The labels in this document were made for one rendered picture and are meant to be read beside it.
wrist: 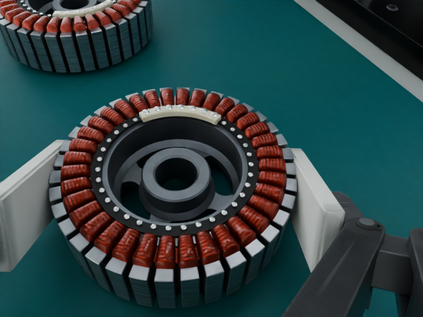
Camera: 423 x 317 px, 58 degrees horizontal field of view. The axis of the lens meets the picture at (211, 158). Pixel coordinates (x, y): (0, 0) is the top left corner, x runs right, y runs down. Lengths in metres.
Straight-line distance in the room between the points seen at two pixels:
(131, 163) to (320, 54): 0.18
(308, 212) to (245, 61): 0.17
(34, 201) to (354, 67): 0.24
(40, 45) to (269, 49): 0.16
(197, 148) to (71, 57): 0.11
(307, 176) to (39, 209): 0.11
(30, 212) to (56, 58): 0.14
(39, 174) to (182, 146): 0.08
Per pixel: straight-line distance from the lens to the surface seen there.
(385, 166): 0.24
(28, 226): 0.17
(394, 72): 0.32
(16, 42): 0.29
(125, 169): 0.20
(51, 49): 0.28
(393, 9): 0.36
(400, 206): 0.23
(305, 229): 0.16
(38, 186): 0.17
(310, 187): 0.16
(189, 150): 0.19
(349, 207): 0.16
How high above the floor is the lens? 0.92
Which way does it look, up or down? 49 degrees down
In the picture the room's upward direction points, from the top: 3 degrees clockwise
